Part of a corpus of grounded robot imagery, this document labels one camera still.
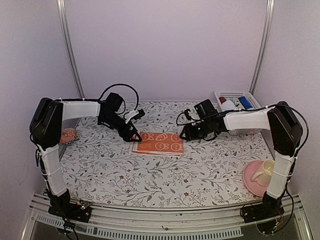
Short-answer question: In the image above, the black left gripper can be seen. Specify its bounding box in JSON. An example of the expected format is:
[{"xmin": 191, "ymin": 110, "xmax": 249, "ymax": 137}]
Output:
[{"xmin": 100, "ymin": 112, "xmax": 143, "ymax": 142}]

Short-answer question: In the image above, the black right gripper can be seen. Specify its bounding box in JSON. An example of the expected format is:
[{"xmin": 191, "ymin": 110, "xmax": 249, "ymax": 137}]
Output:
[{"xmin": 180, "ymin": 118, "xmax": 212, "ymax": 141}]

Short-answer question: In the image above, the orange patterned towel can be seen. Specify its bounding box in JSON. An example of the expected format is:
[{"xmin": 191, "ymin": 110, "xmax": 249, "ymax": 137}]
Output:
[{"xmin": 130, "ymin": 132, "xmax": 184, "ymax": 157}]

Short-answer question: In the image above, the light blue terry towel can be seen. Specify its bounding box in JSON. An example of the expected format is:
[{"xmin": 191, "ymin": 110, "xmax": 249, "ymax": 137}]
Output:
[{"xmin": 221, "ymin": 99, "xmax": 238, "ymax": 111}]

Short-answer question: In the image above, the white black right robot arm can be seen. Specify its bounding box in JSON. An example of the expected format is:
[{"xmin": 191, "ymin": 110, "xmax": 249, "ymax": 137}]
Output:
[{"xmin": 176, "ymin": 102, "xmax": 302, "ymax": 218}]

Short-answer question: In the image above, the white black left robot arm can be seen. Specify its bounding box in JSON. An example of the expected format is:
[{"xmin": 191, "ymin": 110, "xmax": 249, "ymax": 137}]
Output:
[{"xmin": 29, "ymin": 92, "xmax": 145, "ymax": 217}]

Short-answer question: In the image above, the dark red rolled towel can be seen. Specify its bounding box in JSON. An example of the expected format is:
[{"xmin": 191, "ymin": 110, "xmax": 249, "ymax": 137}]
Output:
[{"xmin": 219, "ymin": 97, "xmax": 227, "ymax": 104}]

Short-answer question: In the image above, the floral table cover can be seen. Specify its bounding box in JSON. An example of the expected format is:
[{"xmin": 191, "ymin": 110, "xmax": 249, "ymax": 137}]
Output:
[{"xmin": 48, "ymin": 100, "xmax": 285, "ymax": 208}]

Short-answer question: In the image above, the white perforated plastic basket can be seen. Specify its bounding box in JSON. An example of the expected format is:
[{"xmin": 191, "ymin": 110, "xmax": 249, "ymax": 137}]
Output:
[{"xmin": 214, "ymin": 91, "xmax": 261, "ymax": 136}]

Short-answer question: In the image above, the panda print rolled towel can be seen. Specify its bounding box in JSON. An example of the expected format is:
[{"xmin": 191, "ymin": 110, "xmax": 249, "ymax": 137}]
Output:
[{"xmin": 232, "ymin": 97, "xmax": 244, "ymax": 110}]

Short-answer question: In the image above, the dark blue rolled towel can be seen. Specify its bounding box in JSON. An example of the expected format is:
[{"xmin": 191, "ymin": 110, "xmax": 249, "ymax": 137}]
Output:
[{"xmin": 238, "ymin": 96, "xmax": 252, "ymax": 110}]

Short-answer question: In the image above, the pink saucer plate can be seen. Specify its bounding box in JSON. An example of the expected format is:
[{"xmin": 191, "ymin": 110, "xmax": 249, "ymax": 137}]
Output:
[{"xmin": 242, "ymin": 160, "xmax": 275, "ymax": 197}]

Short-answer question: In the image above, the cream ceramic mug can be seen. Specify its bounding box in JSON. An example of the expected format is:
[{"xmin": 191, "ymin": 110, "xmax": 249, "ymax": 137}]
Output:
[{"xmin": 250, "ymin": 160, "xmax": 275, "ymax": 187}]

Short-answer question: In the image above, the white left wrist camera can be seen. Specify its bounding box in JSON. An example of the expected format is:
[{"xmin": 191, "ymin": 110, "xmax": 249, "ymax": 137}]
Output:
[{"xmin": 123, "ymin": 109, "xmax": 145, "ymax": 124}]

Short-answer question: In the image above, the black left camera cable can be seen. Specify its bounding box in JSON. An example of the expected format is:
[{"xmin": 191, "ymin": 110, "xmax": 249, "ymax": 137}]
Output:
[{"xmin": 98, "ymin": 83, "xmax": 140, "ymax": 116}]

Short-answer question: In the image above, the black camera cable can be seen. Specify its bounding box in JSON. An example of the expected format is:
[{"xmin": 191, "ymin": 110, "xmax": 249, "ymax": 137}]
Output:
[
  {"xmin": 98, "ymin": 83, "xmax": 140, "ymax": 116},
  {"xmin": 176, "ymin": 104, "xmax": 310, "ymax": 226}
]

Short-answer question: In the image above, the aluminium front rail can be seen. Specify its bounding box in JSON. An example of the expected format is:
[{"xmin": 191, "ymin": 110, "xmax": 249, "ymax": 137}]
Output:
[{"xmin": 21, "ymin": 194, "xmax": 316, "ymax": 240}]

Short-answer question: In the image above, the black right camera cable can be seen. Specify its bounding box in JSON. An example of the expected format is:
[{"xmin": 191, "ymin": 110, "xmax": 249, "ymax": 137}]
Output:
[{"xmin": 176, "ymin": 104, "xmax": 310, "ymax": 226}]

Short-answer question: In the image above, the right aluminium frame post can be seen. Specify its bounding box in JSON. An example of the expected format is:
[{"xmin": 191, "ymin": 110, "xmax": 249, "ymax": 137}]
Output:
[{"xmin": 249, "ymin": 0, "xmax": 275, "ymax": 95}]

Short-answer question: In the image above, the aluminium frame post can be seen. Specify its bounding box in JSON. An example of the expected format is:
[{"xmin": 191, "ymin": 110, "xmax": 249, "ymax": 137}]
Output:
[
  {"xmin": 249, "ymin": 0, "xmax": 275, "ymax": 95},
  {"xmin": 56, "ymin": 0, "xmax": 85, "ymax": 98}
]

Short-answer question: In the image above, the left aluminium frame post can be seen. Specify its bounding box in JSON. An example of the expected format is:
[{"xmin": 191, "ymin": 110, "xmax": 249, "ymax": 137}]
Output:
[{"xmin": 56, "ymin": 0, "xmax": 85, "ymax": 98}]

